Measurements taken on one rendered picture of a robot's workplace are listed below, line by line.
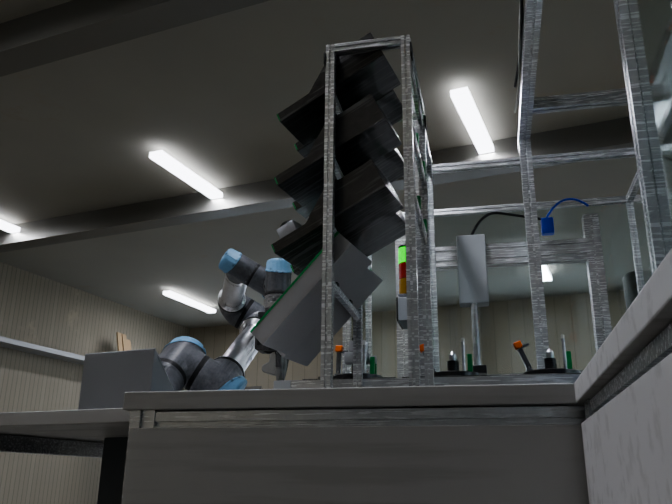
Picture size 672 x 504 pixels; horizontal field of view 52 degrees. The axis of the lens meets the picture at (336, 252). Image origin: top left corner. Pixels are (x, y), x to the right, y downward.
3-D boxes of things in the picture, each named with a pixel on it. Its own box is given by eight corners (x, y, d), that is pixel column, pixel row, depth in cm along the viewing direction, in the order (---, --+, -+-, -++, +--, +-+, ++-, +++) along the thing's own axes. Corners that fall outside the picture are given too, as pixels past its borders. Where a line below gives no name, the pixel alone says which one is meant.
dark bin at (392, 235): (293, 273, 164) (282, 248, 167) (316, 287, 175) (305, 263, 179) (395, 212, 158) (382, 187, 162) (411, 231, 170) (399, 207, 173)
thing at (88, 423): (-79, 428, 162) (-77, 415, 163) (157, 448, 241) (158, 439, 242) (170, 420, 136) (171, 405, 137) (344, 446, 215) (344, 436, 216)
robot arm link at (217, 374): (179, 396, 205) (241, 318, 255) (223, 422, 204) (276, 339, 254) (195, 367, 200) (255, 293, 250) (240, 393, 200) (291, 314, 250)
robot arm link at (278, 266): (290, 265, 209) (294, 257, 201) (289, 301, 205) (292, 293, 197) (264, 264, 207) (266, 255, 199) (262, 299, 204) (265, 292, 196)
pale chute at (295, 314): (262, 345, 144) (249, 331, 146) (290, 355, 156) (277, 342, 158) (351, 243, 143) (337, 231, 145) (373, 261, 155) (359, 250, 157)
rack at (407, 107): (313, 403, 131) (320, 42, 157) (351, 420, 165) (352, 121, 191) (424, 401, 127) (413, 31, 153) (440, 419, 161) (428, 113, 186)
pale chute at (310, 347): (282, 357, 158) (271, 344, 160) (307, 366, 169) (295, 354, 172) (364, 265, 157) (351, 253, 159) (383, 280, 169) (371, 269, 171)
